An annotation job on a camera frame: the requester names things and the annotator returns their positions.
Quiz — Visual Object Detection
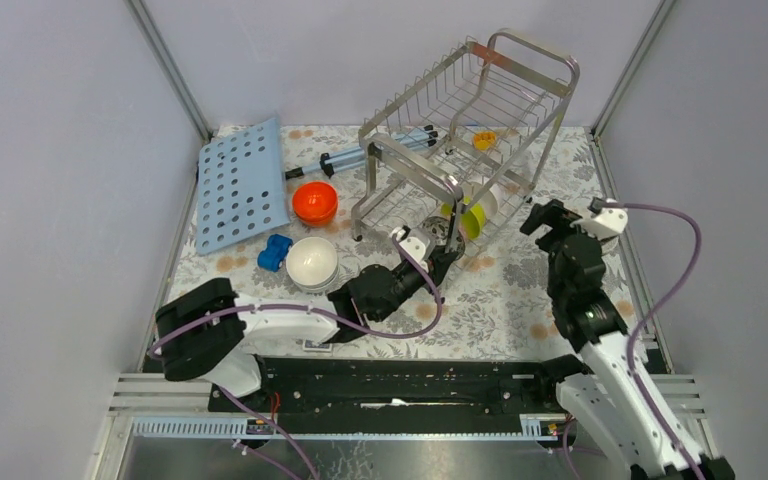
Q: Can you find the yellow green bowl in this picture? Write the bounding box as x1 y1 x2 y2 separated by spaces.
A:
440 195 487 241

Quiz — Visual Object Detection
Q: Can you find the white ribbed bowl front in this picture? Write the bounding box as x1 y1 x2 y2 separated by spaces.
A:
284 236 339 293

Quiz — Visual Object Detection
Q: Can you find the stainless steel dish rack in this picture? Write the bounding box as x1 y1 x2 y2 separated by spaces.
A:
351 28 581 256

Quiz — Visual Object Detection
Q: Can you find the orange plastic bowl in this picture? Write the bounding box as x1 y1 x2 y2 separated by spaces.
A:
291 181 339 227

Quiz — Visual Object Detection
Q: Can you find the white ceramic bowl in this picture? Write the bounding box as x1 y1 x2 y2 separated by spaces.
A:
471 182 501 219

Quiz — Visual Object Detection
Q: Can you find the beige floral bowl front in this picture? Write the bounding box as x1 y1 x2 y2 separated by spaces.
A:
599 235 621 256

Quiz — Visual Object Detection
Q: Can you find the blue toy car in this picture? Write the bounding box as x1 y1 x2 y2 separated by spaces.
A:
257 234 294 272

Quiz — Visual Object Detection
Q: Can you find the light blue perforated panel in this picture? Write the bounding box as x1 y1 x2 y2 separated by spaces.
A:
195 117 290 255

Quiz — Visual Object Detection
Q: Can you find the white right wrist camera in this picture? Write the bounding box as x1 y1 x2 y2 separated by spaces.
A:
573 198 629 241

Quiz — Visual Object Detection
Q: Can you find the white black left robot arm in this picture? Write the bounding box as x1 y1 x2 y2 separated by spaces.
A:
147 245 459 411

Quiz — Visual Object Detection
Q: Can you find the floral patterned table mat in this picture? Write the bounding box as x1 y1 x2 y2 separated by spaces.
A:
160 125 637 361

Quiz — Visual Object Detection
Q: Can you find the blue playing card box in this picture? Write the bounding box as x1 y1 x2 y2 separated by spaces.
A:
302 340 333 353

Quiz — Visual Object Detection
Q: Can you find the small orange yellow cup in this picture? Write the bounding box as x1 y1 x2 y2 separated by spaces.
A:
472 131 497 151

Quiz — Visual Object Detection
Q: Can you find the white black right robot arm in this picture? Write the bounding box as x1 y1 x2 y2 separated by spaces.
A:
520 198 736 479

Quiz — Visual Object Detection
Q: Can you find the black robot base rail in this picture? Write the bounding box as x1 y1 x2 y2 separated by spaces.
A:
239 355 589 436

